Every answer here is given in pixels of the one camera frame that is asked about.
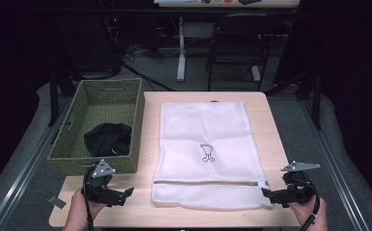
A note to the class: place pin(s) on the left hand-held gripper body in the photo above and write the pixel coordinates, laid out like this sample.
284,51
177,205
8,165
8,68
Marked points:
95,189

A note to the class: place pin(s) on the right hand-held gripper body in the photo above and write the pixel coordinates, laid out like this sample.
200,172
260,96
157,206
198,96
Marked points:
301,189

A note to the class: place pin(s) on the black cloth garment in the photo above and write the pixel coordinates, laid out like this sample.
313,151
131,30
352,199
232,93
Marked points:
107,139

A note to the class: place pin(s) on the green woven basket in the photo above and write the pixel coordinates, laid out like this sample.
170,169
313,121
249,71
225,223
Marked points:
110,102

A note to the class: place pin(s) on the white mesh laundry bag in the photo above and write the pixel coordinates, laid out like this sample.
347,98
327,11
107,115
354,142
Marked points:
206,128

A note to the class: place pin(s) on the person's left hand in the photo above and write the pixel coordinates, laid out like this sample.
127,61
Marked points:
78,208

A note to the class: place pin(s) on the person's right hand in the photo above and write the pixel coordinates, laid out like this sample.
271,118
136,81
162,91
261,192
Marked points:
311,215

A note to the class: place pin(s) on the grey tape piece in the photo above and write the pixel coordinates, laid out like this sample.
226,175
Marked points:
56,202

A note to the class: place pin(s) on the black metal stand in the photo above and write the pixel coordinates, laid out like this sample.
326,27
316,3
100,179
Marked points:
317,102
53,96

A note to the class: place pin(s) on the white desk leg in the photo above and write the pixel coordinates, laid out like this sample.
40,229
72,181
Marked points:
181,48

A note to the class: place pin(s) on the black folding chair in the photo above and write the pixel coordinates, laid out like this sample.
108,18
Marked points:
238,35

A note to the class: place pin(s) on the grey metal rail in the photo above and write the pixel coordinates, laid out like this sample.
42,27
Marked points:
335,166
23,173

